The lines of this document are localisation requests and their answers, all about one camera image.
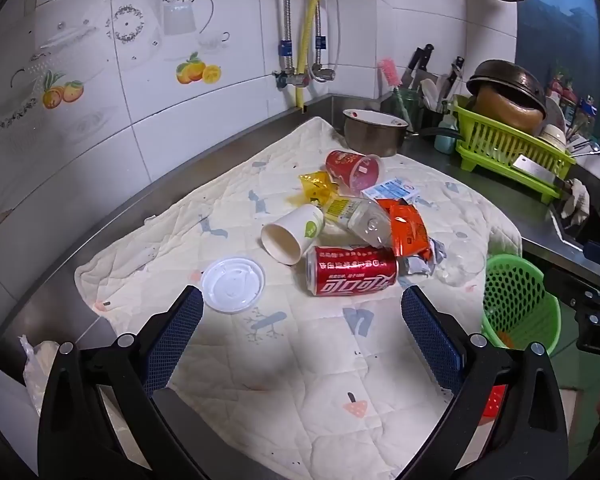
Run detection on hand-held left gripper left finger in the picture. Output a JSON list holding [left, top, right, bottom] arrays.
[[37, 285, 205, 480]]

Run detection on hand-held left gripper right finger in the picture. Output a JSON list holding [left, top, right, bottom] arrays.
[[395, 285, 569, 480]]

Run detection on green plastic basket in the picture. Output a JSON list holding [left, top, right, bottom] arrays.
[[481, 253, 562, 351]]

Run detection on yellow plastic wrapper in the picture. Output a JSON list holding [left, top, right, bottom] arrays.
[[291, 171, 342, 211]]

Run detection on white rag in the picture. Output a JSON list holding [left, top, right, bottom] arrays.
[[560, 178, 592, 228]]

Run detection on clear plastic cup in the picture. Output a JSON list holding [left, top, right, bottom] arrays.
[[437, 237, 489, 288]]

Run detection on white plastic lid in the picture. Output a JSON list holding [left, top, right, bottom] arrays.
[[201, 256, 266, 314]]

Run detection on red soda can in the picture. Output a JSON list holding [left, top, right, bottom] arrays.
[[306, 245, 399, 297]]

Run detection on metal cleaver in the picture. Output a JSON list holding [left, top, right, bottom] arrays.
[[511, 155, 573, 193]]

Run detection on orange snack packet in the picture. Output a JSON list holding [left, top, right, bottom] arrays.
[[377, 198, 447, 276]]

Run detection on white bowl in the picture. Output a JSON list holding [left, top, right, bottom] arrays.
[[537, 124, 568, 153]]

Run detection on white quilted printed mat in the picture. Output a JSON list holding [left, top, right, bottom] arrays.
[[74, 116, 523, 480]]

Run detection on green dish rack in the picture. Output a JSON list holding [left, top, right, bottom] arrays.
[[451, 94, 577, 205]]

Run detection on clear plastic bottle yellow label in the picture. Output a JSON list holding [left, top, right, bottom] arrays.
[[324, 196, 393, 248]]

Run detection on clear plastic bag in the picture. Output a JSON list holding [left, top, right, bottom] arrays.
[[19, 335, 61, 418]]

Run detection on blue and white carton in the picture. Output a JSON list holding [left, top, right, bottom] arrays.
[[361, 177, 421, 206]]

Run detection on white paper cup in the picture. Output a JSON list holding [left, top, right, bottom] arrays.
[[260, 203, 326, 266]]

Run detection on red paper cup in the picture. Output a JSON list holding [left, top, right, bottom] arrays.
[[325, 149, 385, 192]]

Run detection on brown wok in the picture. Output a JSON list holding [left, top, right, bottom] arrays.
[[466, 59, 548, 132]]

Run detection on teal bottle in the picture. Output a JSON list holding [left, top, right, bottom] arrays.
[[434, 114, 458, 155]]

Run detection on window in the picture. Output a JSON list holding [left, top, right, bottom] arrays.
[[516, 0, 600, 161]]

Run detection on metal pot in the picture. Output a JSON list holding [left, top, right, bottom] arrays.
[[342, 108, 412, 158]]

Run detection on green utensil holder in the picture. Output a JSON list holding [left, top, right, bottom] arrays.
[[393, 87, 426, 131]]

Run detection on black handled knife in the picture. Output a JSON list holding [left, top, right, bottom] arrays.
[[400, 43, 435, 88], [437, 56, 466, 106]]

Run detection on braided metal hose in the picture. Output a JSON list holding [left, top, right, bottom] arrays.
[[281, 0, 295, 73], [314, 0, 327, 73]]

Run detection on yellow gas hose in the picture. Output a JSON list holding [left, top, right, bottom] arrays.
[[295, 0, 329, 110]]

